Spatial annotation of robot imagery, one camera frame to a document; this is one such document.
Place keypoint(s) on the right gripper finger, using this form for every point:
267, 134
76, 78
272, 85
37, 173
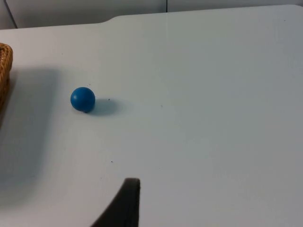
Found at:
123, 208

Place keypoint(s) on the blue ball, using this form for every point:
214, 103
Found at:
82, 99

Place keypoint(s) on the pale brown wicker basket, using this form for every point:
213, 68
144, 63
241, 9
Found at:
4, 71

